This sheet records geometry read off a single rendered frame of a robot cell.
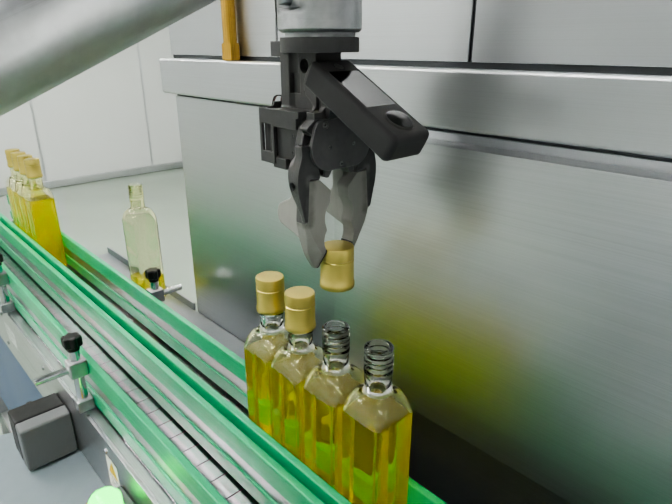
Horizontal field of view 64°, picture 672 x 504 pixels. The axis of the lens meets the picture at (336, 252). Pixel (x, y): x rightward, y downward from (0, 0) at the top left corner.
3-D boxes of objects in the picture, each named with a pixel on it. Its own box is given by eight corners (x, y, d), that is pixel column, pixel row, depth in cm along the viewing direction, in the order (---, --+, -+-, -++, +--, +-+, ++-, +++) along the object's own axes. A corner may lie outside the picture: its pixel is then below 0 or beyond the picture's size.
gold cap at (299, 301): (322, 327, 61) (322, 292, 60) (297, 337, 59) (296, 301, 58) (302, 316, 64) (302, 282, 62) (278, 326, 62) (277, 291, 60)
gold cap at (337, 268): (361, 285, 55) (362, 245, 53) (335, 295, 53) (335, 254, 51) (338, 275, 58) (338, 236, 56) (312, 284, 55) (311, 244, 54)
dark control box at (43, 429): (79, 451, 95) (71, 412, 92) (30, 474, 90) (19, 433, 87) (63, 429, 100) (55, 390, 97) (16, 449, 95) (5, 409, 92)
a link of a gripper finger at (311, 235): (288, 254, 57) (296, 167, 55) (325, 270, 53) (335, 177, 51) (264, 257, 55) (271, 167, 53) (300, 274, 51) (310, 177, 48)
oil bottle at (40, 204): (68, 267, 139) (47, 158, 129) (44, 273, 136) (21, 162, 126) (61, 261, 143) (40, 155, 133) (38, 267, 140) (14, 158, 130)
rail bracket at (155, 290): (189, 324, 112) (183, 264, 107) (158, 335, 108) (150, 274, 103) (180, 317, 115) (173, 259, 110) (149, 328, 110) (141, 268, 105)
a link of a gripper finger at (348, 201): (336, 235, 61) (326, 157, 57) (374, 249, 57) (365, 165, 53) (315, 246, 59) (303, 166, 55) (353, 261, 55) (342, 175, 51)
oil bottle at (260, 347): (307, 464, 74) (304, 326, 66) (274, 486, 70) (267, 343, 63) (282, 444, 78) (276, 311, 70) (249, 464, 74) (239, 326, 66)
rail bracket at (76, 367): (98, 411, 85) (84, 337, 80) (49, 433, 81) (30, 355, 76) (89, 400, 88) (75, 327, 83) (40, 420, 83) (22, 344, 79)
